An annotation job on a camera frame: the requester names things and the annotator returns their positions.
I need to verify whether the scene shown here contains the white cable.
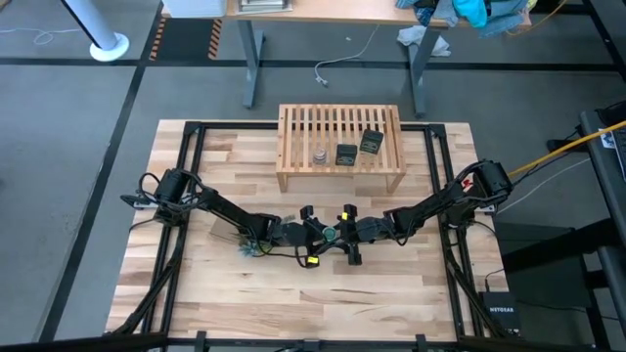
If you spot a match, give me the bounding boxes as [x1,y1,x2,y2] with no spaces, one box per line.
[313,23,381,89]
[0,26,83,47]
[496,158,593,216]

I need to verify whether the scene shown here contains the pile of clothes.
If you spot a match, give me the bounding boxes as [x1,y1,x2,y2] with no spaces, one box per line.
[394,0,532,40]

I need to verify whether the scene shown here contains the slatted wooden shelf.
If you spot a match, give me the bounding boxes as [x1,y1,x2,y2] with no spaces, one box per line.
[276,103,408,195]

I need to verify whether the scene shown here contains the white cloth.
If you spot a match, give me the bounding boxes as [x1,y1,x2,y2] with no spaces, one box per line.
[396,24,452,58]

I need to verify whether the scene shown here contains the stack of papers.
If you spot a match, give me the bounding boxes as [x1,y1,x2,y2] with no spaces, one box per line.
[237,0,294,16]

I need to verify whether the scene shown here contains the green black pepper tin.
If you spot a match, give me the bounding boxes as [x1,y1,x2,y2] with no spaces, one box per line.
[358,128,385,156]
[335,143,359,167]

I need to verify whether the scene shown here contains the white plastic storage bin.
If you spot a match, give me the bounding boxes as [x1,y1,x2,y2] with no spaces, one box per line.
[160,0,229,20]

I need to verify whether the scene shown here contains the black aluminium rig frame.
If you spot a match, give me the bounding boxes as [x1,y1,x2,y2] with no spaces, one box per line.
[105,120,522,352]

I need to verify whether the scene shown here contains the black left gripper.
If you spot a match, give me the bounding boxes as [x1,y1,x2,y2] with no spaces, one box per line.
[273,205,334,270]

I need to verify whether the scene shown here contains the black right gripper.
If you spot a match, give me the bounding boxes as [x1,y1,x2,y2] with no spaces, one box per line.
[335,203,392,267]

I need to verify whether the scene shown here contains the yellow cable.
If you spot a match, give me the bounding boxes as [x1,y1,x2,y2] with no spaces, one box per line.
[507,120,626,179]

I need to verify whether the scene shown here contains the black network switch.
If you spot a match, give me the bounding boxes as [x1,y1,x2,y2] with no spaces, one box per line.
[477,290,522,338]

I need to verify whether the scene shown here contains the brown cardboard box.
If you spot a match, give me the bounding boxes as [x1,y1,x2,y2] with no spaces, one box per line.
[208,218,246,244]

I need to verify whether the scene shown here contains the teal cloth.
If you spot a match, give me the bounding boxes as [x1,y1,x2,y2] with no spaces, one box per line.
[452,0,490,29]

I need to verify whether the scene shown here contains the wooden desk grey legs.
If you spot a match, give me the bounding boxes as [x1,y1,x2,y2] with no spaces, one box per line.
[160,0,533,119]

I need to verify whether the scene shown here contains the black desk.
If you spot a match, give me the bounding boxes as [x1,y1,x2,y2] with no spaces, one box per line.
[579,100,626,352]

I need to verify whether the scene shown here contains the green succulent plant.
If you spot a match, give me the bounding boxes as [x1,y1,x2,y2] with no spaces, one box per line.
[237,212,298,259]

